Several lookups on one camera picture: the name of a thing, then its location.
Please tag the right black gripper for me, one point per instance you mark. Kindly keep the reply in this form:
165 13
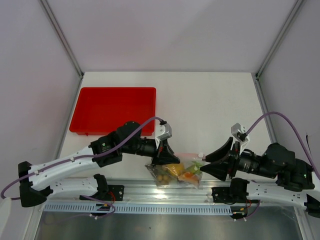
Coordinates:
219 168

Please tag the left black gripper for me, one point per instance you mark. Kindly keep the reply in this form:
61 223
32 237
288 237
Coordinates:
165 155

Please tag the bunch of tan longans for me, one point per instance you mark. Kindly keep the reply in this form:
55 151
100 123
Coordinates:
159 175

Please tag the clear pink-dotted zip bag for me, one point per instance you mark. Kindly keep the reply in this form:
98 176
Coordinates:
186 159

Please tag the orange purple sweet potato slice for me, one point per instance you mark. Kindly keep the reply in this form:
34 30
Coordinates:
189 177

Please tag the yellow potato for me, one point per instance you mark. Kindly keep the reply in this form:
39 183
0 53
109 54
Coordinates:
175 169

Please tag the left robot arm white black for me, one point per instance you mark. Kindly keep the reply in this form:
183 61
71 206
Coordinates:
39 182

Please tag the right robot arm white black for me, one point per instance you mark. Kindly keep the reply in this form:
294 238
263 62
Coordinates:
275 176

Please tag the red plastic tray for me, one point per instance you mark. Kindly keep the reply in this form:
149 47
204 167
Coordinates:
101 110

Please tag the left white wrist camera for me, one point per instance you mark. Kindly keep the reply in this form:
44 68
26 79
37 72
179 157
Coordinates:
163 132

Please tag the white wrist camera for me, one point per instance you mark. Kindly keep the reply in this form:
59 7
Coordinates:
163 132
239 132

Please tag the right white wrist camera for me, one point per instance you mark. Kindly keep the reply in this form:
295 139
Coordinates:
239 132

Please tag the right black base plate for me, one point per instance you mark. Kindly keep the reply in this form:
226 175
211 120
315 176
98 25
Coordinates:
222 195

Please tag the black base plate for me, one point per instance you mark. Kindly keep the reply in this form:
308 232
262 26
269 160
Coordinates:
222 195
110 193

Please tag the aluminium mounting rail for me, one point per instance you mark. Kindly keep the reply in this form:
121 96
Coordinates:
147 190

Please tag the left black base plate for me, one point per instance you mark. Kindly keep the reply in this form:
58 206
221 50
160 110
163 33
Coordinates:
110 193

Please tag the slotted white cable duct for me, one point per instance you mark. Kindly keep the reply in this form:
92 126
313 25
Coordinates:
133 208

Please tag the right aluminium frame post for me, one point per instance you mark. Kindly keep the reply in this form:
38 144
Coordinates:
280 36

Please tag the aluminium frame post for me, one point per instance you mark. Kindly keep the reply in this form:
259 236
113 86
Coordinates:
280 36
45 5

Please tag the left aluminium frame post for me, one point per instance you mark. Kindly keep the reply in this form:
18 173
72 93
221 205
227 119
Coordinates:
45 5

